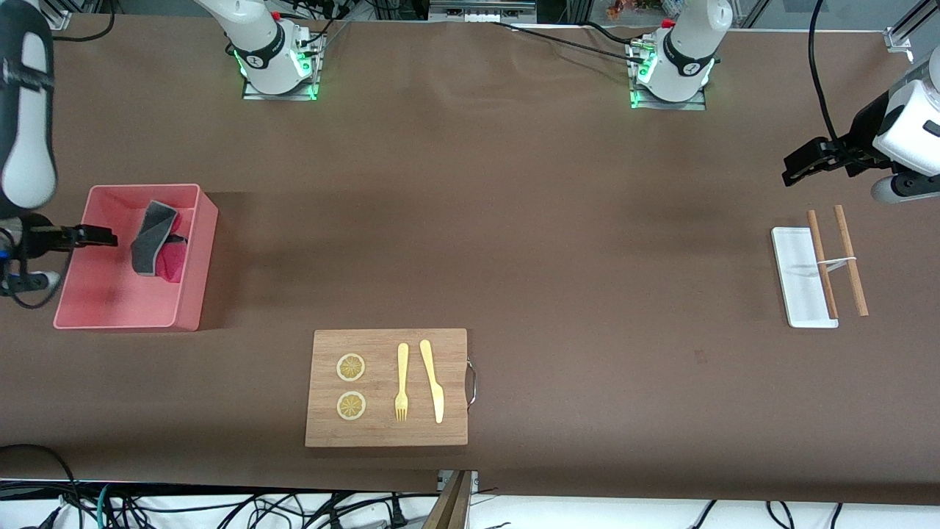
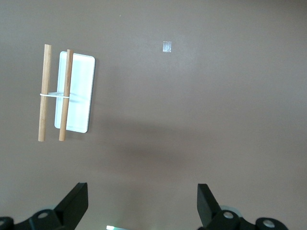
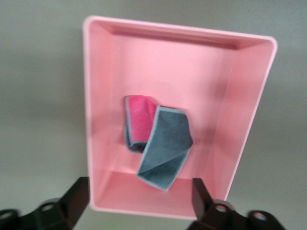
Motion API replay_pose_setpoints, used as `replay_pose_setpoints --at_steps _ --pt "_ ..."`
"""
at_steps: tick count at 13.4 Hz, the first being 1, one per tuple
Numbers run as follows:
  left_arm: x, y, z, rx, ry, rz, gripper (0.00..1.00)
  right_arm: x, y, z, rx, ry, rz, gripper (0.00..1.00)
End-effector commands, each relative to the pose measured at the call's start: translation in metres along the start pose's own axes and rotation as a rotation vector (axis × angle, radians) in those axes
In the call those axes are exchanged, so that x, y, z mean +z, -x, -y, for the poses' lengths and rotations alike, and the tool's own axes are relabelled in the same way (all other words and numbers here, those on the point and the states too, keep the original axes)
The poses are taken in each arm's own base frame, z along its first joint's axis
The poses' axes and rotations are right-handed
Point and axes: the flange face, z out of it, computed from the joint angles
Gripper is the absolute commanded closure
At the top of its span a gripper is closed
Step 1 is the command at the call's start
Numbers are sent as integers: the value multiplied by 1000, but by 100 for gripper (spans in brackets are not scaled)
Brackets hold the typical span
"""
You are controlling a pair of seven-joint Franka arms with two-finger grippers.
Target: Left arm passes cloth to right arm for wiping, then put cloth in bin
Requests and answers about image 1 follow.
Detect pink and grey microfibre cloth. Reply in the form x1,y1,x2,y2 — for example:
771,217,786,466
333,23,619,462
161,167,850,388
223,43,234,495
130,200,189,284

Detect pink plastic bin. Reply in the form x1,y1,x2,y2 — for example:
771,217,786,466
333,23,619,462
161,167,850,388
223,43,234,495
53,184,220,332

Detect wooden dowel rod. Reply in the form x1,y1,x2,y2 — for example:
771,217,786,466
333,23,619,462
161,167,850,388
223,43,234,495
807,210,839,320
834,205,870,317

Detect white rectangular tray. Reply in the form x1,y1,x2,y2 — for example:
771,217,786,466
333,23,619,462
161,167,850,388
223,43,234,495
771,227,839,329

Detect yellow plastic fork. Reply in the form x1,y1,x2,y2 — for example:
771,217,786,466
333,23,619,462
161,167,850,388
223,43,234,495
394,342,410,422

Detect bamboo cutting board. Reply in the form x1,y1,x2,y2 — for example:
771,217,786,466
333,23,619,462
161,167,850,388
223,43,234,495
305,328,469,448

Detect metal box behind table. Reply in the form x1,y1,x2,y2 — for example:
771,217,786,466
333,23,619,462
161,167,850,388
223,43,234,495
430,0,537,23

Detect yellow plastic knife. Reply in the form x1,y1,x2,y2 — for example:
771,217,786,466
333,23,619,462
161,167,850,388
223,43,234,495
419,339,445,425

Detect wooden plank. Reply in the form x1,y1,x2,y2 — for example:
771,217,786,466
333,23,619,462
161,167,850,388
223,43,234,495
422,470,474,529

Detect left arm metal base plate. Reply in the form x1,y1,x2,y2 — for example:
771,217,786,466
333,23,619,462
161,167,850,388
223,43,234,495
630,40,707,111

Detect black looped floor cable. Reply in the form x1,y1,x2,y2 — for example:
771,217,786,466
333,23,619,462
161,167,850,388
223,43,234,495
0,444,82,529

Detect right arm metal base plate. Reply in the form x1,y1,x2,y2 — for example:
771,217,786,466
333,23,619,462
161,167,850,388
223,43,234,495
241,44,324,101

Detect black cable across table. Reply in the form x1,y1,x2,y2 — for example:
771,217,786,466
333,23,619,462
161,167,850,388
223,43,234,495
491,21,648,65

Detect teal floor cable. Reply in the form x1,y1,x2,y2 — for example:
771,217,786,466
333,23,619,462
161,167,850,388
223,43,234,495
95,483,118,529

